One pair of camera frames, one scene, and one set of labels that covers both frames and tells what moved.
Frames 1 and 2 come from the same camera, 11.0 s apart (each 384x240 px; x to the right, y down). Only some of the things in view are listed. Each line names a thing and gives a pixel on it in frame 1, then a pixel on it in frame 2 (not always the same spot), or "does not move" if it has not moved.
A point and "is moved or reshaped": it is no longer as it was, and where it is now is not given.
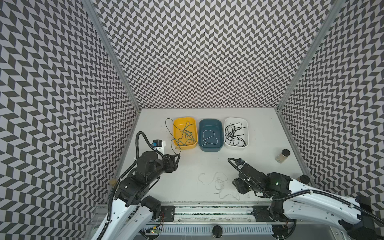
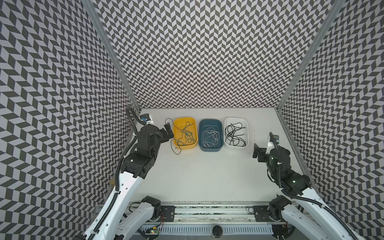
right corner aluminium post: (323, 34) does not move
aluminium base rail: (212, 213) does not move
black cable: (230, 133) does not move
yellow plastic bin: (185, 134) does not move
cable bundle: (219, 178) is moved or reshaped
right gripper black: (240, 184) → (259, 151)
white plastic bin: (236, 133) does not move
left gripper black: (171, 162) → (167, 132)
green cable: (187, 136) does not move
